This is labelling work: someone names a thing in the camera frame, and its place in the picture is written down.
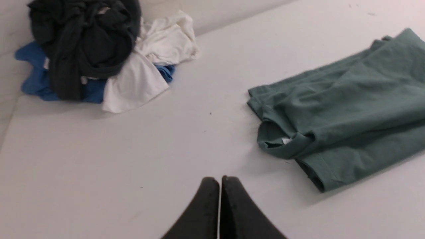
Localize green long-sleeved shirt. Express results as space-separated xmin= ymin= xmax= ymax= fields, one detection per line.
xmin=247 ymin=28 xmax=425 ymax=193

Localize white crumpled garment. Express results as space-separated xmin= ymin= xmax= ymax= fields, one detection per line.
xmin=102 ymin=11 xmax=199 ymax=114

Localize blue crumpled garment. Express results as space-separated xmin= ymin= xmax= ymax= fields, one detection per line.
xmin=15 ymin=41 xmax=176 ymax=104

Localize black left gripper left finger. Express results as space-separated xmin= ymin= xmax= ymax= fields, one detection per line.
xmin=162 ymin=177 xmax=220 ymax=239

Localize dark green crumpled garment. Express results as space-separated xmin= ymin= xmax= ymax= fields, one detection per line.
xmin=28 ymin=0 xmax=142 ymax=101

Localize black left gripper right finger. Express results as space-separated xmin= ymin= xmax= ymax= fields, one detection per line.
xmin=220 ymin=176 xmax=286 ymax=239

